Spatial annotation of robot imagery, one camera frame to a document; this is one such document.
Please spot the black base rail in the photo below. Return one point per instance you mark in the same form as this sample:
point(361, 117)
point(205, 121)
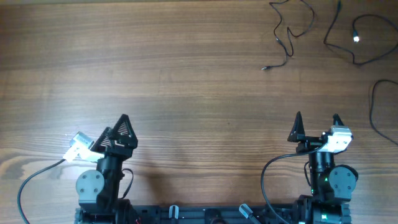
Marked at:
point(232, 214)

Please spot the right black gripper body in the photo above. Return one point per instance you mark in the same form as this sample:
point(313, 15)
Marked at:
point(314, 140)

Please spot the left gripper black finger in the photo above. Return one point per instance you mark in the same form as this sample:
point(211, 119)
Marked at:
point(123, 131)
point(105, 143)

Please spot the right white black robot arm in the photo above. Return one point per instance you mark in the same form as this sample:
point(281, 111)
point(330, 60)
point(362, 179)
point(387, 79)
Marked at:
point(332, 186)

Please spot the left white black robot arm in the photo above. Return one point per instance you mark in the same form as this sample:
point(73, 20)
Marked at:
point(98, 189)

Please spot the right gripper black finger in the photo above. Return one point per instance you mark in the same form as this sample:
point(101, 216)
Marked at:
point(337, 120)
point(297, 133)

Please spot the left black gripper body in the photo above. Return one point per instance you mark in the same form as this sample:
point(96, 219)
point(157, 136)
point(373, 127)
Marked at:
point(125, 151)

